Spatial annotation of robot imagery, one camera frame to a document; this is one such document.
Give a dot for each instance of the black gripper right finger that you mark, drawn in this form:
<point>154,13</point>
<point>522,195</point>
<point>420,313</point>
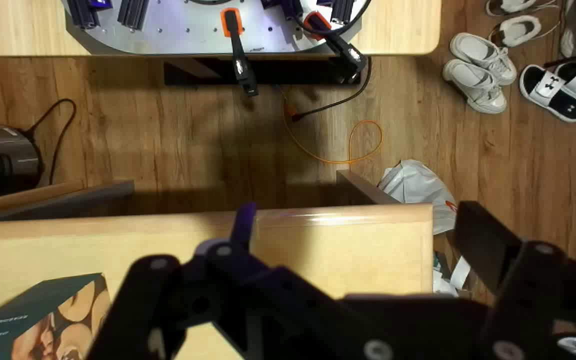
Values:
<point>484,240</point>

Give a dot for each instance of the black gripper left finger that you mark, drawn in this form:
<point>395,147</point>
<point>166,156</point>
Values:
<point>245,226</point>

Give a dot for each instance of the white plastic bag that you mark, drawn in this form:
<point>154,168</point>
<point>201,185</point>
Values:
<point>414,190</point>

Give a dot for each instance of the teal printed paper bag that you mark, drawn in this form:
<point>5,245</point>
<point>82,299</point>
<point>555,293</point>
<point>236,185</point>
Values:
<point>30,320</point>

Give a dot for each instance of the white sneaker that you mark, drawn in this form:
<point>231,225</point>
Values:
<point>484,57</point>
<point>476,85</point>

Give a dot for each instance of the orange black clamp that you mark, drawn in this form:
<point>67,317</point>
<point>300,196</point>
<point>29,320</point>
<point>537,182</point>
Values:
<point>340,43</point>
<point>239,53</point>

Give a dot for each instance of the white slip-on shoe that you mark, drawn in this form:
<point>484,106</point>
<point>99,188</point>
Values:
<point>518,31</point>
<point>511,5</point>

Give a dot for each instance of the black aluminium profile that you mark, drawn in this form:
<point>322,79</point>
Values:
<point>132,13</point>
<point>84,10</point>

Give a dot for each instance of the black cylindrical appliance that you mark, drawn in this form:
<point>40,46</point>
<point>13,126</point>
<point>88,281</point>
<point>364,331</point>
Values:
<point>0,161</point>

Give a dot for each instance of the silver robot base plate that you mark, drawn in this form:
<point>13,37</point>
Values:
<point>188,31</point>

